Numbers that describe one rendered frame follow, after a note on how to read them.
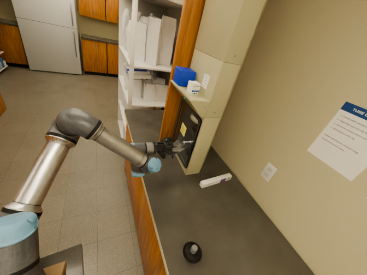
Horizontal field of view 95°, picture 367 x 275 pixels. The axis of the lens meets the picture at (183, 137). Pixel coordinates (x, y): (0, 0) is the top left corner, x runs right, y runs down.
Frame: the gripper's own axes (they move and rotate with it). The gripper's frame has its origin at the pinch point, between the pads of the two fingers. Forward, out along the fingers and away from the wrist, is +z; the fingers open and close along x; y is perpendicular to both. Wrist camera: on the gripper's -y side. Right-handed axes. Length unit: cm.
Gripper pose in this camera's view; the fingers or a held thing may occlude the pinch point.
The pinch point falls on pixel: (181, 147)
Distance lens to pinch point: 112.0
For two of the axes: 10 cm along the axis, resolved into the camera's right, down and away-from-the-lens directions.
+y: 3.0, -6.5, -6.9
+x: -3.2, -7.5, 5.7
